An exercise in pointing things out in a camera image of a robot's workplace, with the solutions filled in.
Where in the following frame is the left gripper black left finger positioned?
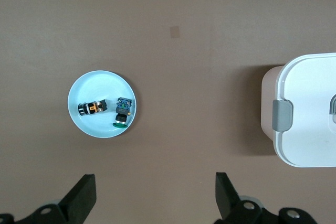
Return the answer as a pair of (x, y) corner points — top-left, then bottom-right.
(0, 173), (97, 224)

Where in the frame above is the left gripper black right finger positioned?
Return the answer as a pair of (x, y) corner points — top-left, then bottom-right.
(214, 172), (317, 224)

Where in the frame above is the orange push button switch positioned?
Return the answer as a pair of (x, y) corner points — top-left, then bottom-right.
(77, 99), (108, 116)

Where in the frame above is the grey lunch box latch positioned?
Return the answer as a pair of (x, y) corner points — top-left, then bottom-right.
(272, 99), (293, 132)

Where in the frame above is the white lidded lunch box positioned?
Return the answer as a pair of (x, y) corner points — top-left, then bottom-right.
(261, 52), (336, 168)

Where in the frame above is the light blue round plate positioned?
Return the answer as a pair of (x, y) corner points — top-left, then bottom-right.
(67, 70), (140, 139)

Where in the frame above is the green push button switch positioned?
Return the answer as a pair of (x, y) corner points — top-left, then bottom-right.
(112, 97), (133, 128)

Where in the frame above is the grey lunch box handle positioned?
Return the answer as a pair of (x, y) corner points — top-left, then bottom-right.
(329, 93), (336, 125)

